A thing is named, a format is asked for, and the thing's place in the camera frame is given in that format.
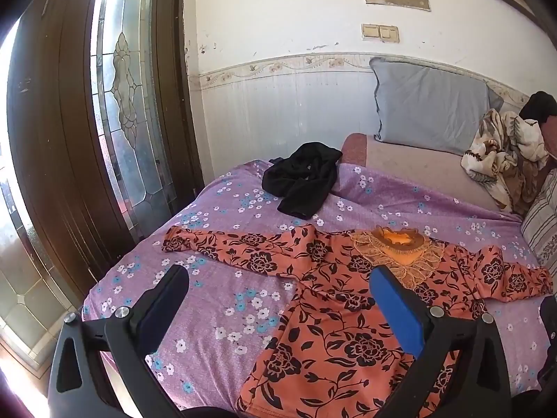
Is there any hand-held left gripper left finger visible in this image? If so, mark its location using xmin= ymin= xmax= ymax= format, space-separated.
xmin=47 ymin=264 xmax=190 ymax=418

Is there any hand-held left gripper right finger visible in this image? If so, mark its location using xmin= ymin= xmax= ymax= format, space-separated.
xmin=369 ymin=265 xmax=512 ymax=418

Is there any orange floral blouse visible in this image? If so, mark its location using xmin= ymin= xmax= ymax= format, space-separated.
xmin=162 ymin=224 xmax=554 ymax=418

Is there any purple floral bedsheet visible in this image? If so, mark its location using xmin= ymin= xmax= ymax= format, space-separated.
xmin=83 ymin=159 xmax=549 ymax=414

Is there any striped pillow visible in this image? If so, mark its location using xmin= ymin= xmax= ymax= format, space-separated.
xmin=520 ymin=180 xmax=557 ymax=279

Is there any pink mattress cover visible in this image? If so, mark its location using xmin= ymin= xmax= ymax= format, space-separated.
xmin=342 ymin=133 xmax=523 ymax=216

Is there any black garment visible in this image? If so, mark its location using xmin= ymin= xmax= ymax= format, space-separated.
xmin=262 ymin=142 xmax=344 ymax=220

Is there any beige brown floral blanket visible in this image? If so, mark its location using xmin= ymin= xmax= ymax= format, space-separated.
xmin=461 ymin=108 xmax=551 ymax=214

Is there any grey pillow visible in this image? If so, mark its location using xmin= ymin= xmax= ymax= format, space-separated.
xmin=370 ymin=56 xmax=505 ymax=155

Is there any dark cloth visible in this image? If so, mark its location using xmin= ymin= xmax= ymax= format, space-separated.
xmin=520 ymin=91 xmax=557 ymax=125

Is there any leaded glass door panel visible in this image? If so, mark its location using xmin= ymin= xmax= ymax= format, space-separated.
xmin=91 ymin=0 xmax=175 ymax=223

